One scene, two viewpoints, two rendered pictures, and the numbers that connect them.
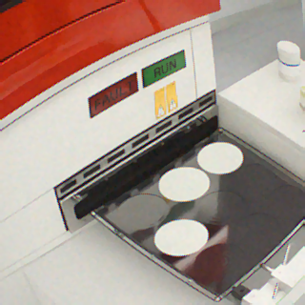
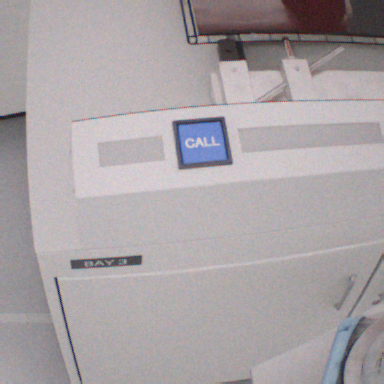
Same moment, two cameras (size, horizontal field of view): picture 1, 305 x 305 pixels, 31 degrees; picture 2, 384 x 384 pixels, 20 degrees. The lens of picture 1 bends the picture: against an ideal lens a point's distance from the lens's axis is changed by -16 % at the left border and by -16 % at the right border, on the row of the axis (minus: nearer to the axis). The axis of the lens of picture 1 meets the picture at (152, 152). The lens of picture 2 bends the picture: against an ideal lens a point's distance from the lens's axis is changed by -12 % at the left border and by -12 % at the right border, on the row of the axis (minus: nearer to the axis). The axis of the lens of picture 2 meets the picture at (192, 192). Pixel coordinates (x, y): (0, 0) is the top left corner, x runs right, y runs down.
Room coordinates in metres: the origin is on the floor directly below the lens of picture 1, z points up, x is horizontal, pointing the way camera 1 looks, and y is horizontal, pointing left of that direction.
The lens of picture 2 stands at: (-0.10, -0.42, 2.07)
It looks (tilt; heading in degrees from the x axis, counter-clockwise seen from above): 64 degrees down; 23
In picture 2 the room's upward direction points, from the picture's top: 8 degrees clockwise
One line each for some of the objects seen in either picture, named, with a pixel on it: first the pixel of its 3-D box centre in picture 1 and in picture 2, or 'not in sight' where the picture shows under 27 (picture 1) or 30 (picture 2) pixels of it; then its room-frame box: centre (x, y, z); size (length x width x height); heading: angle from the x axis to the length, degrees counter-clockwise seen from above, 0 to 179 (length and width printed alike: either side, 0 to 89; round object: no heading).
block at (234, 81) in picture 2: (260, 304); (237, 92); (0.56, -0.18, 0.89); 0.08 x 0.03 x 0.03; 38
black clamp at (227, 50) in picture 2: (241, 292); (228, 53); (0.61, -0.14, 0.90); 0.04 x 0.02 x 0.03; 38
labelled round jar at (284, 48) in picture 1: (289, 60); not in sight; (1.24, -0.39, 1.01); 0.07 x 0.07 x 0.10
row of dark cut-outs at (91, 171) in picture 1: (139, 140); not in sight; (1.01, 0.02, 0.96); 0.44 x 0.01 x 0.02; 128
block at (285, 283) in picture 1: (286, 279); (300, 90); (0.61, -0.24, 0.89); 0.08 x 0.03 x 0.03; 38
